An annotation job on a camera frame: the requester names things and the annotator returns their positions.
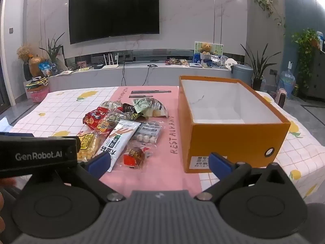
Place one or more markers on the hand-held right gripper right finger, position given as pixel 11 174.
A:
pixel 220 164

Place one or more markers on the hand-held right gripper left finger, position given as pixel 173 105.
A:
pixel 100 162

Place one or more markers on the orange cardboard box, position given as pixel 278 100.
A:
pixel 228 144

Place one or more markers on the yellow puff snack packet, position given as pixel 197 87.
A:
pixel 87 144

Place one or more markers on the white stick biscuit packet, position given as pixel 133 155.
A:
pixel 119 139

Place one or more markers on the small red brown candy packet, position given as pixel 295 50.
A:
pixel 134 157

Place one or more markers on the red snack packet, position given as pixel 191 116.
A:
pixel 95 118

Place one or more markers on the clear packet of brown snacks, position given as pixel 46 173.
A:
pixel 114 118

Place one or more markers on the clear packet of white balls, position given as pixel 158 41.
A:
pixel 147 138

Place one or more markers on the black yellow snack packet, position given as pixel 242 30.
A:
pixel 137 117

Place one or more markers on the dark brown snack packet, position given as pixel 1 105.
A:
pixel 128 109

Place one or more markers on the pale green chips bag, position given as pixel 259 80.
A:
pixel 149 106

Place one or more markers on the pile of snacks on console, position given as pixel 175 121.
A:
pixel 177 61

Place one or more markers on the lemon print checked tablecloth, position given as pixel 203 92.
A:
pixel 63 106

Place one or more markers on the pink bottle print mat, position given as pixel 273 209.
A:
pixel 165 157

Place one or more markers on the pink plastic basket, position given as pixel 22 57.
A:
pixel 38 95

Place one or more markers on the pile of packets on basket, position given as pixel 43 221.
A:
pixel 36 82

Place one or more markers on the blue snack bag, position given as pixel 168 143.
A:
pixel 45 67

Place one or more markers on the gold vase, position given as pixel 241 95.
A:
pixel 35 66

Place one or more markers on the yellow papers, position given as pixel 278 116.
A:
pixel 73 71

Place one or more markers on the long-leaf plant in black pot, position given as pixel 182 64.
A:
pixel 257 81

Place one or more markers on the small pink heater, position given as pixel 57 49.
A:
pixel 281 96

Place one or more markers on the grey trash bin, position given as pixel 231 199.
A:
pixel 242 75

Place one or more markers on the flat black box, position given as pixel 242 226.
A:
pixel 98 67

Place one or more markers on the white router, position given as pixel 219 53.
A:
pixel 110 65

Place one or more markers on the small pink card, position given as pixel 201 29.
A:
pixel 81 64

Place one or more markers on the white round container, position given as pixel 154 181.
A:
pixel 230 63

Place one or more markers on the long-leaf plant beside vase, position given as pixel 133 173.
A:
pixel 53 53

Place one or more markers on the dried flower bunch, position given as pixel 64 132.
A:
pixel 24 52

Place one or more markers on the grey television console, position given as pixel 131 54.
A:
pixel 165 76

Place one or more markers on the blue water jug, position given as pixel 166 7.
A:
pixel 287 81

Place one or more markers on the brown teddy bear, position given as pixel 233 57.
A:
pixel 205 48

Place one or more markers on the grey cabinet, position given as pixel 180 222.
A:
pixel 318 73

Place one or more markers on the bushy green plant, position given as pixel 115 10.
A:
pixel 306 43

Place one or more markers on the trailing vine plant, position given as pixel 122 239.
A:
pixel 266 5

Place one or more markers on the black wall television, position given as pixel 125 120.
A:
pixel 114 12

